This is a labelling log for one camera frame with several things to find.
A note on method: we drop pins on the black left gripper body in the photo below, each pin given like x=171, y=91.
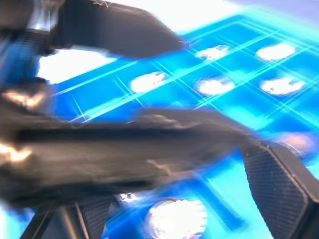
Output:
x=17, y=94

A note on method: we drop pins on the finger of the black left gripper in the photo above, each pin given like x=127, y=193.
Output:
x=119, y=27
x=99, y=154

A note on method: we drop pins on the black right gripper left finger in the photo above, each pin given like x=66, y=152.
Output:
x=92, y=216

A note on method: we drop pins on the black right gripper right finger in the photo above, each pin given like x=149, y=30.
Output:
x=281, y=189

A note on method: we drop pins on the blue compartment tray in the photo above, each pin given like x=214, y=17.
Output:
x=174, y=99

